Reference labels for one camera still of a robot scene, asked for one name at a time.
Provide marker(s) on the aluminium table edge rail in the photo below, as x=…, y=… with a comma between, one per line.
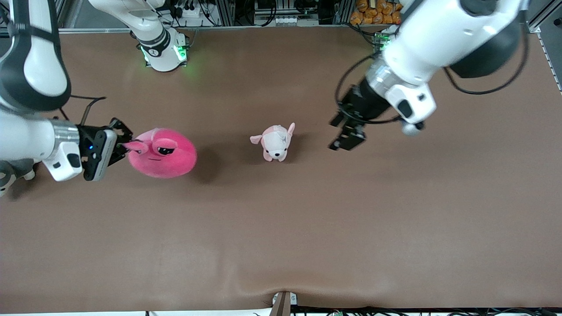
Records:
x=263, y=27

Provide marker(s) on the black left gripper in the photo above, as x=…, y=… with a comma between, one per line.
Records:
x=366, y=105

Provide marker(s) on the metal table edge clamp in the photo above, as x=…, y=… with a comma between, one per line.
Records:
x=283, y=305

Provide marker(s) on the white pink plush dog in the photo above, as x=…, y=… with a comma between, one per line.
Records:
x=274, y=142

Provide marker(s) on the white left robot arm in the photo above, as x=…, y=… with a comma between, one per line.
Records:
x=439, y=39

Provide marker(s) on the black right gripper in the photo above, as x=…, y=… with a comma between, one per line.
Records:
x=86, y=132

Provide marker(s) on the grey white plush husky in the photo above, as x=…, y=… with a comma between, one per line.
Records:
x=19, y=166

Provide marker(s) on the aluminium frame post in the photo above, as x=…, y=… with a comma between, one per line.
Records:
x=63, y=15
x=544, y=17

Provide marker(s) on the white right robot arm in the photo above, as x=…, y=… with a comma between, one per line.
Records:
x=35, y=57

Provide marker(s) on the white power strip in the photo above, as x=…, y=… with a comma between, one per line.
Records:
x=191, y=12

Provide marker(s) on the orange packaged goods pile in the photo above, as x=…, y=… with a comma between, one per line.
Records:
x=373, y=13

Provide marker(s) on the white terminal strip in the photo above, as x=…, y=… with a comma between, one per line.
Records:
x=285, y=20

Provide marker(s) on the brown table cover sheet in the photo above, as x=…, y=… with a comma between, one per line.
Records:
x=281, y=219

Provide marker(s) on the round pink plush toy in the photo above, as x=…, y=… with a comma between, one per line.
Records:
x=167, y=164

